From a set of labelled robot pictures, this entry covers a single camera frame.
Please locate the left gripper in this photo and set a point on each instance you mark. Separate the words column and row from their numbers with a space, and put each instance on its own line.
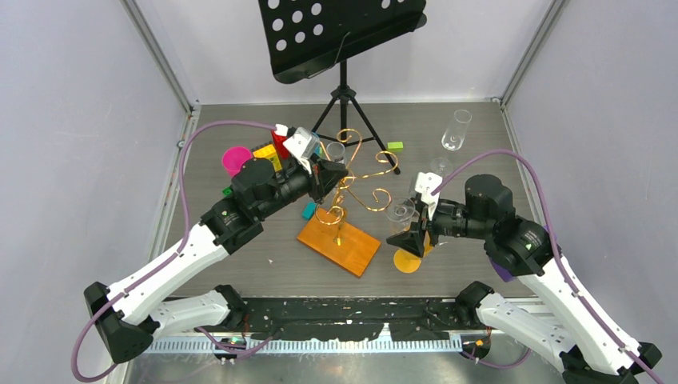
column 324, row 178

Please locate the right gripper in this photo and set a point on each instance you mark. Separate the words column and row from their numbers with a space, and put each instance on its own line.
column 412, row 241

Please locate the orange plastic goblet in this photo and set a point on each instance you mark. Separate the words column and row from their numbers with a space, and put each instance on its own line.
column 407, row 262

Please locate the clear stemless wine glass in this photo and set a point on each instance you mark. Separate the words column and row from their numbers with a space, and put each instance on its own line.
column 401, row 213

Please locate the gold wine glass rack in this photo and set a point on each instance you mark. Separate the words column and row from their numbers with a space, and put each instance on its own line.
column 327, row 231

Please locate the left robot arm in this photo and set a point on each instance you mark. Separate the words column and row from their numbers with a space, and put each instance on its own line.
column 130, row 314

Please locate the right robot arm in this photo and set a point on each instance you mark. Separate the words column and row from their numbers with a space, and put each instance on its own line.
column 584, row 344

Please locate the small clear wine glass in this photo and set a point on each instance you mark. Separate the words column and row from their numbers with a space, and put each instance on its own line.
column 335, row 151

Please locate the tall clear flute glass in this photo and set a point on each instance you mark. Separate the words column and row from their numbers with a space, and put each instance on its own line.
column 452, row 140

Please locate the teal toy block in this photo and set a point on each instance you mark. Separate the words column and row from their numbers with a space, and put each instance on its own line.
column 309, row 210

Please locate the red toy block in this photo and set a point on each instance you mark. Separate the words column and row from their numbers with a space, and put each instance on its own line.
column 279, row 143

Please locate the yellow toy block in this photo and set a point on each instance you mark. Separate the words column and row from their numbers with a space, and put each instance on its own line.
column 268, row 151

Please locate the light green toy block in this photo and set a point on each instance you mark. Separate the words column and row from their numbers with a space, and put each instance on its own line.
column 395, row 146

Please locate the pink plastic goblet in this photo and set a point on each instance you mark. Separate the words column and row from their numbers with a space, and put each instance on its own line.
column 234, row 158

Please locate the purple tape dispenser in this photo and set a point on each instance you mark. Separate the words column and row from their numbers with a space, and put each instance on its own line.
column 522, row 250

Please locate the black music stand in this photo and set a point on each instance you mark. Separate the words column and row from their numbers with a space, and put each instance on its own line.
column 307, row 38

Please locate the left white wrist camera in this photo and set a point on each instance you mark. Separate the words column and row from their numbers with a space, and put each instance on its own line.
column 299, row 143

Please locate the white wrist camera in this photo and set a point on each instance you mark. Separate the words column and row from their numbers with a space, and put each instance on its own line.
column 424, row 185
column 299, row 143

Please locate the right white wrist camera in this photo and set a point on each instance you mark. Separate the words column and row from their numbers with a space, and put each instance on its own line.
column 424, row 185

